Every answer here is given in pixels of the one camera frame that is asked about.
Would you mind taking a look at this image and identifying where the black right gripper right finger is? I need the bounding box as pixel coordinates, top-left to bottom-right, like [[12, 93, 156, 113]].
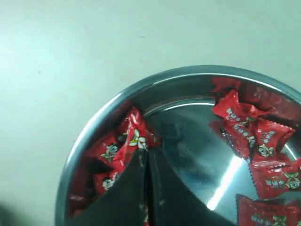
[[148, 148, 234, 226]]

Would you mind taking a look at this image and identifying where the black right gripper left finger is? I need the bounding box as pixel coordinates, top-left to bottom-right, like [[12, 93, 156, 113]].
[[75, 150, 148, 226]]

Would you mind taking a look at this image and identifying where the metal bowl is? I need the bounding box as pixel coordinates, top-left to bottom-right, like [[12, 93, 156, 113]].
[[54, 65, 301, 226]]

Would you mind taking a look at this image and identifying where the red wrapped candy pile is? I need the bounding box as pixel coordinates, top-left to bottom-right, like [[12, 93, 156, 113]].
[[69, 77, 301, 226]]

